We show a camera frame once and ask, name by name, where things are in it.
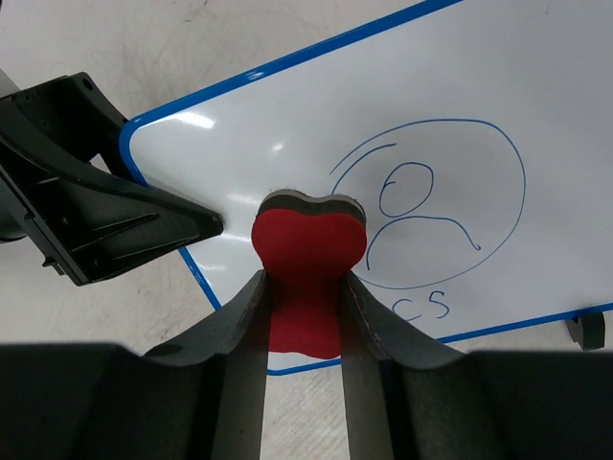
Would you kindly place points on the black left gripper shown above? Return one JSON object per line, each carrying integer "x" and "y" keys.
{"x": 64, "y": 183}

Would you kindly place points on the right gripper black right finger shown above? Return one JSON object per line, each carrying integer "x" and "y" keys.
{"x": 377, "y": 349}

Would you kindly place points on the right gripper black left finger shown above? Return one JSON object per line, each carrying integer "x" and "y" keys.
{"x": 230, "y": 349}

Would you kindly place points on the red heart-shaped eraser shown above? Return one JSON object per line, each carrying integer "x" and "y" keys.
{"x": 307, "y": 245}

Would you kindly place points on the blue-framed whiteboard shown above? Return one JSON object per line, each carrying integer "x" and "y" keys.
{"x": 476, "y": 135}

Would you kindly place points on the black whiteboard clip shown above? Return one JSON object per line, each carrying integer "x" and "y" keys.
{"x": 587, "y": 331}

